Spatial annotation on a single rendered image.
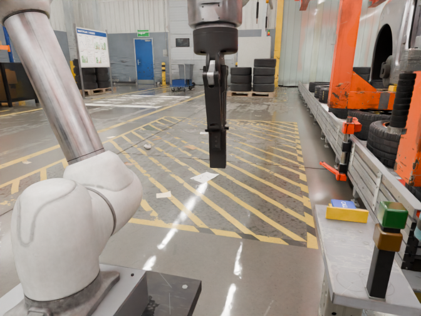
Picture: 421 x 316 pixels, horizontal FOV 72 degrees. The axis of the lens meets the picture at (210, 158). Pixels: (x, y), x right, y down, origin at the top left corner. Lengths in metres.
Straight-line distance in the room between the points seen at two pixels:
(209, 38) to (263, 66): 8.39
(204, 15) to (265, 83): 8.43
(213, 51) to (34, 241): 0.48
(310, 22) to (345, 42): 10.67
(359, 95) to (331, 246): 2.32
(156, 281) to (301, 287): 0.70
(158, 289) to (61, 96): 0.58
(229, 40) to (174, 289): 0.69
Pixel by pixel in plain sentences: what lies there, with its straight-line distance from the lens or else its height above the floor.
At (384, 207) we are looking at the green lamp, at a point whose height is 0.66.
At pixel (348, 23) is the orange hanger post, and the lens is 3.04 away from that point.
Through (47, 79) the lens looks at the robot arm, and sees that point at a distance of 0.83.
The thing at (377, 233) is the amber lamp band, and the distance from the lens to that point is 0.67.
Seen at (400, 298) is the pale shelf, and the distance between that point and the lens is 0.78.
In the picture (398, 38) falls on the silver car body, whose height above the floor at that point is 1.14.
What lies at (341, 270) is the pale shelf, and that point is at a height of 0.45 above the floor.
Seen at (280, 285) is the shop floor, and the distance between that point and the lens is 1.41.
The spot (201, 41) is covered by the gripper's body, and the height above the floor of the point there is 0.95.
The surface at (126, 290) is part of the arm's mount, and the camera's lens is 0.78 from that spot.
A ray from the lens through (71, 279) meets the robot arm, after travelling 0.69.
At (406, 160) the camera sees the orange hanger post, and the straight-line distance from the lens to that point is 1.23.
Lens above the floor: 0.91
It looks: 18 degrees down
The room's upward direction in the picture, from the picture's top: straight up
